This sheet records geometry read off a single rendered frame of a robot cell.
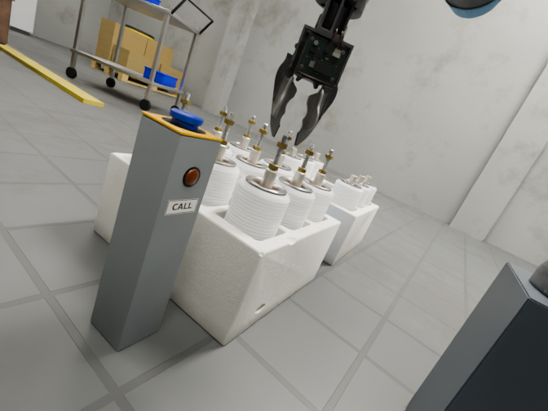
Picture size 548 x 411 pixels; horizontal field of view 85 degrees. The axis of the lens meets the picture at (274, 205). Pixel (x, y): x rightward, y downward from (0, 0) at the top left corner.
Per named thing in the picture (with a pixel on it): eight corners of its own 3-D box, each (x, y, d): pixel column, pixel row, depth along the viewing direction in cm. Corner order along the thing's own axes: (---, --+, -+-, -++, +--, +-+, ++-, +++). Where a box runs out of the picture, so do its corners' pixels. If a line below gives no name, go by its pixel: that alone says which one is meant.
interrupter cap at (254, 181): (237, 175, 52) (239, 171, 52) (272, 183, 57) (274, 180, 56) (256, 192, 46) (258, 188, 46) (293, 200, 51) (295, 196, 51)
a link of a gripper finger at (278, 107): (255, 129, 44) (287, 69, 41) (258, 126, 50) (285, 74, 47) (274, 139, 44) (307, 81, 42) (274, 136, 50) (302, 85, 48)
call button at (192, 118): (205, 137, 37) (210, 121, 37) (181, 133, 34) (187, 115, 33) (184, 126, 39) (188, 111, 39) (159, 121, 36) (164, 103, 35)
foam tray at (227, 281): (313, 279, 82) (342, 222, 77) (223, 347, 49) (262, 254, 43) (213, 213, 98) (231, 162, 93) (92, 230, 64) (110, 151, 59)
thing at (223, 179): (170, 254, 55) (200, 161, 50) (161, 227, 62) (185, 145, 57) (218, 256, 60) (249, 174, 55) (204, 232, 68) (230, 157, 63)
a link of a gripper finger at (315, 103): (296, 148, 45) (312, 83, 42) (293, 144, 50) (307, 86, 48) (315, 153, 45) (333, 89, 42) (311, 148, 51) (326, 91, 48)
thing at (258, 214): (200, 257, 57) (231, 170, 52) (243, 259, 63) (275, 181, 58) (216, 289, 50) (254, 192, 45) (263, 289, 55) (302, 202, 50)
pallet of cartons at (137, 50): (183, 100, 480) (196, 59, 462) (117, 79, 387) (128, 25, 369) (155, 86, 517) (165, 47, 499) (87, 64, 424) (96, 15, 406)
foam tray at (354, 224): (360, 243, 129) (379, 206, 124) (332, 266, 95) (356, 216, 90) (286, 202, 145) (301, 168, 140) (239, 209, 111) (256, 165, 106)
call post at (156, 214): (160, 331, 47) (223, 142, 38) (117, 353, 41) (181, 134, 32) (132, 304, 50) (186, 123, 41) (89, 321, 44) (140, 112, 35)
